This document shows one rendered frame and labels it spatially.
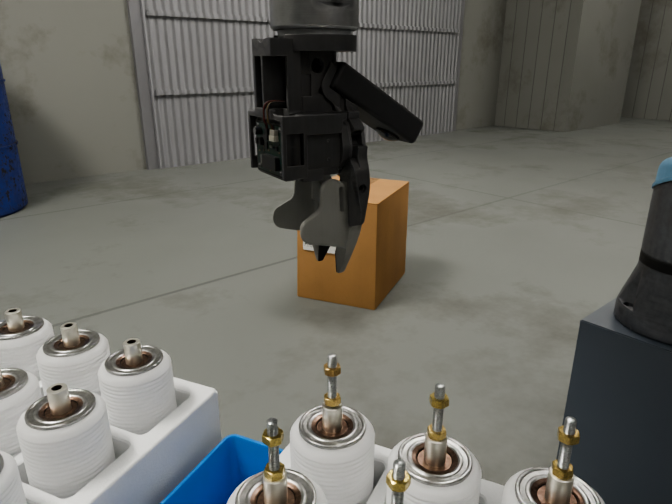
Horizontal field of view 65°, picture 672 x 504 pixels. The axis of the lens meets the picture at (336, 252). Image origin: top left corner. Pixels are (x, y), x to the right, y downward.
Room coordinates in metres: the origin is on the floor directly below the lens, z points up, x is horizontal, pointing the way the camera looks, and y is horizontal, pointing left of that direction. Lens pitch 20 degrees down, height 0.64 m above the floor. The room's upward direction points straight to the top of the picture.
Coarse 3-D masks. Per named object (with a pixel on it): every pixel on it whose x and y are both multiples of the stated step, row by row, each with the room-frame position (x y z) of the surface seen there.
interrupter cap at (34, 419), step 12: (72, 396) 0.55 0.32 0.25; (84, 396) 0.55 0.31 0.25; (36, 408) 0.52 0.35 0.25; (48, 408) 0.53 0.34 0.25; (72, 408) 0.53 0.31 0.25; (84, 408) 0.52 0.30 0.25; (36, 420) 0.50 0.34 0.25; (48, 420) 0.50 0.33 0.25; (60, 420) 0.50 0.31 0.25; (72, 420) 0.50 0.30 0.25
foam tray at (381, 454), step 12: (288, 444) 0.55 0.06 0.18; (288, 456) 0.53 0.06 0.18; (384, 456) 0.53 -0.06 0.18; (288, 468) 0.51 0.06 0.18; (384, 468) 0.51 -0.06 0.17; (384, 480) 0.49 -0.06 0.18; (372, 492) 0.47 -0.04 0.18; (384, 492) 0.47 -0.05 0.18; (480, 492) 0.47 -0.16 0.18; (492, 492) 0.47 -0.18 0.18
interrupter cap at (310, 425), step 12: (312, 408) 0.52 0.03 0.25; (348, 408) 0.52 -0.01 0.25; (300, 420) 0.50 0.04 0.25; (312, 420) 0.50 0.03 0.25; (348, 420) 0.50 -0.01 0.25; (360, 420) 0.50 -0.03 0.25; (300, 432) 0.48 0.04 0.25; (312, 432) 0.48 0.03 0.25; (324, 432) 0.48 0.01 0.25; (348, 432) 0.48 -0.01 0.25; (360, 432) 0.48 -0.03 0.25; (312, 444) 0.46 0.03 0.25; (324, 444) 0.46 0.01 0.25; (336, 444) 0.46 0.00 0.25; (348, 444) 0.46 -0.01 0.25
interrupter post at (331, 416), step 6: (324, 402) 0.50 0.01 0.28; (324, 408) 0.49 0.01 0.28; (330, 408) 0.49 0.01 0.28; (336, 408) 0.49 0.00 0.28; (324, 414) 0.49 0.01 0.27; (330, 414) 0.48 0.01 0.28; (336, 414) 0.48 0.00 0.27; (324, 420) 0.49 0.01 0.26; (330, 420) 0.48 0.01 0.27; (336, 420) 0.48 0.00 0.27; (324, 426) 0.49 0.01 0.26; (330, 426) 0.48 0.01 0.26; (336, 426) 0.48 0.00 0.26; (330, 432) 0.48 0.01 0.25; (336, 432) 0.48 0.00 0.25
